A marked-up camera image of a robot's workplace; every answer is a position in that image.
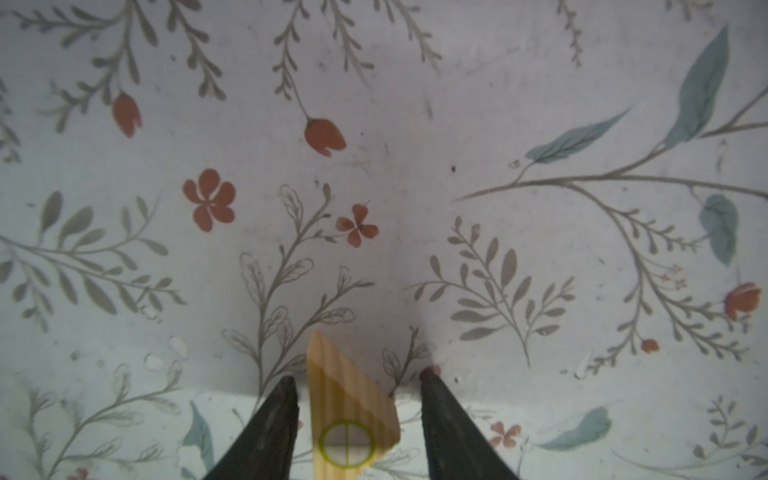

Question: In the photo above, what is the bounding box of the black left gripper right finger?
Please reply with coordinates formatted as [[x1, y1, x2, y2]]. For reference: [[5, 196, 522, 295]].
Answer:
[[420, 368, 518, 480]]

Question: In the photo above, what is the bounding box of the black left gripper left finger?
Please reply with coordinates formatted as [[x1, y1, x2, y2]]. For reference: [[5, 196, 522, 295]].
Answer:
[[205, 376, 299, 480]]

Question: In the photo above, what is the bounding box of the natural wood triangle block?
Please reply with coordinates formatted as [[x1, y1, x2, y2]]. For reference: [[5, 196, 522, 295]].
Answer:
[[307, 331, 401, 479]]

